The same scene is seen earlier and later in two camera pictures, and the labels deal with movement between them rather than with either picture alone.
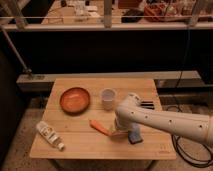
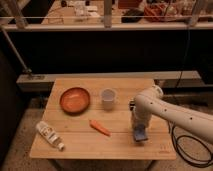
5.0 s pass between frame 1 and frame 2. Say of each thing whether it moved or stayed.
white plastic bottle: stayed
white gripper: moved
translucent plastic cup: stayed
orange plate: stayed
